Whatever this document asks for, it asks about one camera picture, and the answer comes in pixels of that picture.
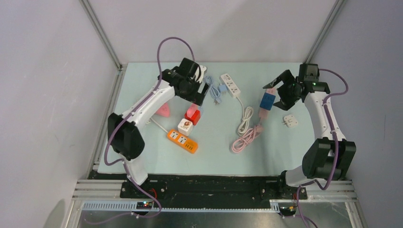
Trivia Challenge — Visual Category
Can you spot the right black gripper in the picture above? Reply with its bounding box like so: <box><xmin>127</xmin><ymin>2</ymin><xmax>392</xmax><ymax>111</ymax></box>
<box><xmin>264</xmin><ymin>69</ymin><xmax>301</xmax><ymax>111</ymax></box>

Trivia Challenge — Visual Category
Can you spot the blue cube socket adapter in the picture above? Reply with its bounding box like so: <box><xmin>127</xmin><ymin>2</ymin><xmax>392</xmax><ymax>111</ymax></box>
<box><xmin>259</xmin><ymin>92</ymin><xmax>276</xmax><ymax>111</ymax></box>

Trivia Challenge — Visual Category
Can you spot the red cube socket adapter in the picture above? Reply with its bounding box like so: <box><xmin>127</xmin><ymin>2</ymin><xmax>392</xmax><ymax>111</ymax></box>
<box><xmin>184</xmin><ymin>110</ymin><xmax>201</xmax><ymax>125</ymax></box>

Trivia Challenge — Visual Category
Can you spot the pink power strip with cable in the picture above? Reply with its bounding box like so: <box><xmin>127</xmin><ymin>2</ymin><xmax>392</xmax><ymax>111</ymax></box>
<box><xmin>231</xmin><ymin>88</ymin><xmax>276</xmax><ymax>153</ymax></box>

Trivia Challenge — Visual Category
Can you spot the white cube socket adapter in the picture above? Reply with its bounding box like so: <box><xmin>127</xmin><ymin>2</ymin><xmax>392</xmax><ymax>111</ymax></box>
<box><xmin>177</xmin><ymin>118</ymin><xmax>194</xmax><ymax>136</ymax></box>

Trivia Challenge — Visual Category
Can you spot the pink square plug adapter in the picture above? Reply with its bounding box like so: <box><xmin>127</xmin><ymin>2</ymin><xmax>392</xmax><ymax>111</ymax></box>
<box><xmin>185</xmin><ymin>104</ymin><xmax>199</xmax><ymax>118</ymax></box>

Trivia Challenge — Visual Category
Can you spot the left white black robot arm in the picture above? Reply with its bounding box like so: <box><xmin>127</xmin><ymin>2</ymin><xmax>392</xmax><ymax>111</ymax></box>
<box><xmin>107</xmin><ymin>58</ymin><xmax>209</xmax><ymax>198</ymax></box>

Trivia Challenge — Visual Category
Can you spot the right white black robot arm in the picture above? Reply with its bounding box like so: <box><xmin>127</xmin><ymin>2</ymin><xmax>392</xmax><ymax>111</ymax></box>
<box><xmin>263</xmin><ymin>63</ymin><xmax>356</xmax><ymax>199</ymax></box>

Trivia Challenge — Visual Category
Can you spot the white square plug adapter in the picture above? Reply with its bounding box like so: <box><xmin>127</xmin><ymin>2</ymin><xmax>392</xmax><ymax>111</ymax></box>
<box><xmin>283</xmin><ymin>114</ymin><xmax>298</xmax><ymax>128</ymax></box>

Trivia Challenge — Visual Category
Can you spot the pink triangular power strip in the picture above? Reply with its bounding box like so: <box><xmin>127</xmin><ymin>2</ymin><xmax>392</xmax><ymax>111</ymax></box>
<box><xmin>155</xmin><ymin>103</ymin><xmax>171</xmax><ymax>117</ymax></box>

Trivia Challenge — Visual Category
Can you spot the orange power strip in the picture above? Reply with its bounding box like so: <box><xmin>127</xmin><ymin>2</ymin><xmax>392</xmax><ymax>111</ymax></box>
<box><xmin>167</xmin><ymin>129</ymin><xmax>198</xmax><ymax>154</ymax></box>

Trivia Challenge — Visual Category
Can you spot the light blue cable with plug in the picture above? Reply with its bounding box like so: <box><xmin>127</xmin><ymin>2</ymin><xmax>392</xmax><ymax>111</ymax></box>
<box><xmin>202</xmin><ymin>75</ymin><xmax>229</xmax><ymax>111</ymax></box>

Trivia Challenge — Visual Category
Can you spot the white power strip with cable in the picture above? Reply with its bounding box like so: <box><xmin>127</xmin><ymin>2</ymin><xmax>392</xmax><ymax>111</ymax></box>
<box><xmin>220</xmin><ymin>73</ymin><xmax>254</xmax><ymax>136</ymax></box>

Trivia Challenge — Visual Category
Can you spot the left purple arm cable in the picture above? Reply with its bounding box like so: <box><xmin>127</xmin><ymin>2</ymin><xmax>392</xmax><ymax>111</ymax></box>
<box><xmin>82</xmin><ymin>36</ymin><xmax>196</xmax><ymax>226</ymax></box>

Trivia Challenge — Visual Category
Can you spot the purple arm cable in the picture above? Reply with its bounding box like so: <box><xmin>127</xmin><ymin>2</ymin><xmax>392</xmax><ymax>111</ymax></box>
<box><xmin>82</xmin><ymin>36</ymin><xmax>196</xmax><ymax>226</ymax></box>
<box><xmin>294</xmin><ymin>67</ymin><xmax>349</xmax><ymax>228</ymax></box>

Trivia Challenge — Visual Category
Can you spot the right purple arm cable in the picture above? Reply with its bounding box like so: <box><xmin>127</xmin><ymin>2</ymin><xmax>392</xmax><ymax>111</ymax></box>
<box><xmin>294</xmin><ymin>67</ymin><xmax>349</xmax><ymax>228</ymax></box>

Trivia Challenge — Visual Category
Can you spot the aluminium frame rail front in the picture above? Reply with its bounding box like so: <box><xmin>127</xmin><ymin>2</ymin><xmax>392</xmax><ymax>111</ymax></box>
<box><xmin>72</xmin><ymin>180</ymin><xmax>358</xmax><ymax>203</ymax></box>

